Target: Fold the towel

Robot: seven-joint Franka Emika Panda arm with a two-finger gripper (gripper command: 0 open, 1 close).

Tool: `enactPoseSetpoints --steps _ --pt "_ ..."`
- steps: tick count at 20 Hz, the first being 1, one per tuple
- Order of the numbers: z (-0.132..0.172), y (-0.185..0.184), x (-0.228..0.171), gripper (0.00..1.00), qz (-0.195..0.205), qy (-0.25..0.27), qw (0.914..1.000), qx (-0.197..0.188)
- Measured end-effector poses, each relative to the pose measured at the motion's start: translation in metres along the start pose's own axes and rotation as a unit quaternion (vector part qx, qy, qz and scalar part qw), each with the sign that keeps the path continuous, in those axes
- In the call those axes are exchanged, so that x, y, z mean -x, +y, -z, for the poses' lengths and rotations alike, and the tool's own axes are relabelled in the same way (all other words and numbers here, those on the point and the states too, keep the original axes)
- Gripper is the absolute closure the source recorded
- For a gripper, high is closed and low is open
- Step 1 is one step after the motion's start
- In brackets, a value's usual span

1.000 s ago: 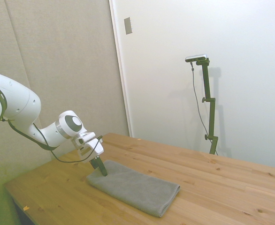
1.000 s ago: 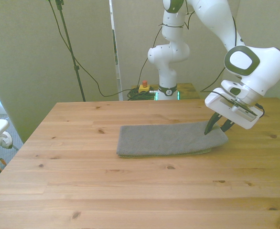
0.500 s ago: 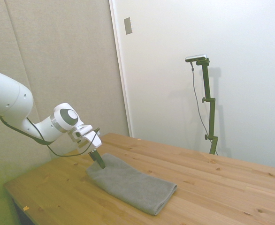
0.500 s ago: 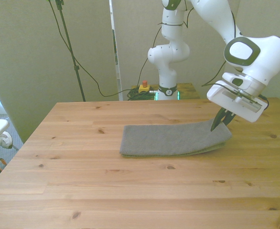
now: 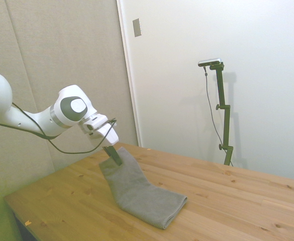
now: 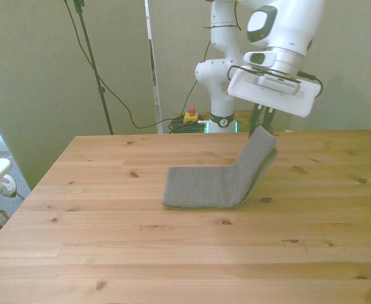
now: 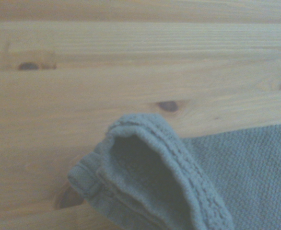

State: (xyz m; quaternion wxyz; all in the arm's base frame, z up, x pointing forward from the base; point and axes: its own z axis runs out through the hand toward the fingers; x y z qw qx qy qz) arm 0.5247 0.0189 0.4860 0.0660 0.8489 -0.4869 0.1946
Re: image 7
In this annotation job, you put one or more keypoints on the grey towel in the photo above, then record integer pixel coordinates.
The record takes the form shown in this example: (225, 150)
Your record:
(238, 172)

